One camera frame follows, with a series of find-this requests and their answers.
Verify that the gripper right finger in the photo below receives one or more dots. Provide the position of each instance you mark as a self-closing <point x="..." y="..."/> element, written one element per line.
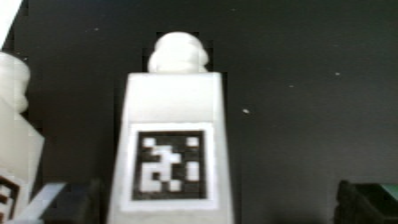
<point x="366" y="203"/>

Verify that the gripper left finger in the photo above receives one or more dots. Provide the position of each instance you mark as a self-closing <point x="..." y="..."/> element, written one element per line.
<point x="66" y="204"/>

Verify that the white leg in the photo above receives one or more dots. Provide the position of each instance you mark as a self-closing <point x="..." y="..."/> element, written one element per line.
<point x="171" y="187"/>
<point x="20" y="139"/>

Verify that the white right fence wall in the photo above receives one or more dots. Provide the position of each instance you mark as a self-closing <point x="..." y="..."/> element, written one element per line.
<point x="9" y="7"/>

